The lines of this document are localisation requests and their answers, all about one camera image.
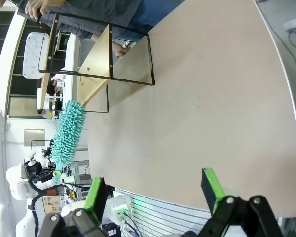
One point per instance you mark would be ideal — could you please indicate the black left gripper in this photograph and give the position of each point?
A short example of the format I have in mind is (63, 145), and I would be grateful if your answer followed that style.
(37, 171)

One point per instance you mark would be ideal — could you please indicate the small black box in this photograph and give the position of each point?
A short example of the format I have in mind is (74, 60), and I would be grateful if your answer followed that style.
(111, 229)

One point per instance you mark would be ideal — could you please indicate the person's hand behind shelf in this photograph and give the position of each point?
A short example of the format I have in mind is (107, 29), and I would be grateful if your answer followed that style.
(121, 50)

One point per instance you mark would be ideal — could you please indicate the grey metal plate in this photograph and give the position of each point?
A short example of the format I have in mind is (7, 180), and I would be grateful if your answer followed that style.
(34, 137)

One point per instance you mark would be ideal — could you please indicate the teal microfiber duster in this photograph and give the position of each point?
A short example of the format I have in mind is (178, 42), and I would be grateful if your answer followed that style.
(69, 133)

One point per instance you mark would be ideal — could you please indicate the person's hand holding black item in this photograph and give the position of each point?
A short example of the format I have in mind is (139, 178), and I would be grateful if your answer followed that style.
(37, 7)

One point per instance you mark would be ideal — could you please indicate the grey slatted panel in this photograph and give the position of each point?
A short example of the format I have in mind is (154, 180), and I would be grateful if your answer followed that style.
(162, 217)

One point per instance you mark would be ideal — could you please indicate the white dotted panel device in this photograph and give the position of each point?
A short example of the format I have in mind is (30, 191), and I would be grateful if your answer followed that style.
(35, 55)

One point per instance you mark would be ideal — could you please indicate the green black right gripper finger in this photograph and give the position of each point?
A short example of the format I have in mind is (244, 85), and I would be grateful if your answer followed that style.
(213, 191)

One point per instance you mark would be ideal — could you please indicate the black frame wooden shelf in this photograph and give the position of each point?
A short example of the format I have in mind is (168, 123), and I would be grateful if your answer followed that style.
(98, 61)

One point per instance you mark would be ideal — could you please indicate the person in grey shirt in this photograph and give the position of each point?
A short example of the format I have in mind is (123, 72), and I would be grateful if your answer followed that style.
(101, 12)

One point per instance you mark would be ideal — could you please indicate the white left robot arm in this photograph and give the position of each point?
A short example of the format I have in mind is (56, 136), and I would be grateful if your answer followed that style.
(19, 187)

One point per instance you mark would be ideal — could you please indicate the small black handheld item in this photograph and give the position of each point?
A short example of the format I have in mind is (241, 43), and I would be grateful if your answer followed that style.
(39, 17)

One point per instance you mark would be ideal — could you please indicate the cardboard box with label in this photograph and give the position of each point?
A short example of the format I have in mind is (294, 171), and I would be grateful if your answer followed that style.
(51, 205)

